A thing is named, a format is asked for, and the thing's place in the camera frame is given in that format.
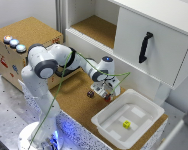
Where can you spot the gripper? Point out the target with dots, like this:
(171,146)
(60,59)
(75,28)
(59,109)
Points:
(105,86)

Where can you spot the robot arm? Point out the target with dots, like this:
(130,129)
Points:
(39,96)

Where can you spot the purple block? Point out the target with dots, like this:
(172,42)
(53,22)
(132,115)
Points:
(90,94)

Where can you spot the white plastic box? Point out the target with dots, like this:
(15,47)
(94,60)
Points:
(140,103)

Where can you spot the white cabinet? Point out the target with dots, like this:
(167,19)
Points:
(94,46)

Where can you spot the yellow block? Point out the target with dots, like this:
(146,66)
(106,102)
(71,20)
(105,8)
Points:
(126,124)

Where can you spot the white sliding door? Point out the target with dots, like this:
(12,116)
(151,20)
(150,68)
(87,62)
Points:
(160,60)

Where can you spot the green button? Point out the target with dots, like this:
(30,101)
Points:
(20,48)

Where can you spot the blue button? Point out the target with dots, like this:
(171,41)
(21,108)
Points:
(14,43)

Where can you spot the red button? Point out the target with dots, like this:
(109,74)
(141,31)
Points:
(7,39)

